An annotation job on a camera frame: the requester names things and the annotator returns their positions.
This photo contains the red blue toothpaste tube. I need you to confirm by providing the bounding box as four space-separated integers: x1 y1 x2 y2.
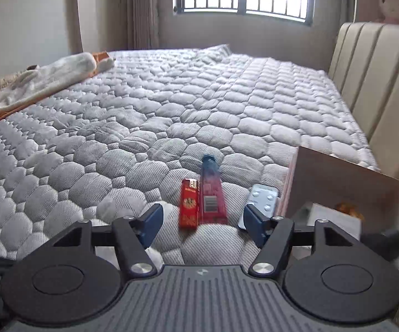
199 154 228 224

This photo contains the silver pill blister pack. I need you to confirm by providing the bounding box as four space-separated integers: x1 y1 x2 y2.
243 184 279 218

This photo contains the red cigarette lighter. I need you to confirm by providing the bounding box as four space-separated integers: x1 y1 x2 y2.
178 178 199 229

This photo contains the orange small object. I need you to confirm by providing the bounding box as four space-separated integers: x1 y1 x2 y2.
335 203 365 221

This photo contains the white small box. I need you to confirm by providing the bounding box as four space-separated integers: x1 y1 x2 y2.
295 202 362 240

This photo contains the pink cardboard box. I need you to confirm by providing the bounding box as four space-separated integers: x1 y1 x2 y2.
276 147 399 269

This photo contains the black round object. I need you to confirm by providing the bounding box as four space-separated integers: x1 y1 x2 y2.
360 229 399 261

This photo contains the grey quilted mattress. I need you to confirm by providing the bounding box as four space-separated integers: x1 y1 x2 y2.
0 45 377 266

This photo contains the white cream blanket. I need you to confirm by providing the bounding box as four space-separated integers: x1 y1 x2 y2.
0 52 115 120

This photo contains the beige padded headboard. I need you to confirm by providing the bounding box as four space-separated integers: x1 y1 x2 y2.
328 22 399 178

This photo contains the beige curtain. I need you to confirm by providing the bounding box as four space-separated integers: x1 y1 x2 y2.
108 0 160 50

